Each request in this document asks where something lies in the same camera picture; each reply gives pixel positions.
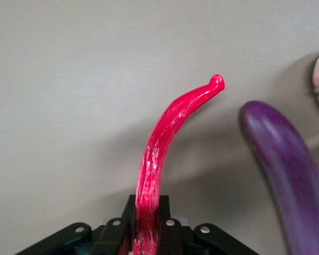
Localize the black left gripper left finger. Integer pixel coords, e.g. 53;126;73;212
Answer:
91;194;138;255

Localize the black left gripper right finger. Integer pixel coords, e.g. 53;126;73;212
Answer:
155;195;192;255

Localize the red chili pepper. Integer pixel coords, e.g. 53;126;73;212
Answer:
131;74;226;255

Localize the purple eggplant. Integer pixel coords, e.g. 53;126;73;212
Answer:
239;100;319;255

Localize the brown table cover cloth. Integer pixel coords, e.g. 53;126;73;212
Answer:
0;0;319;255

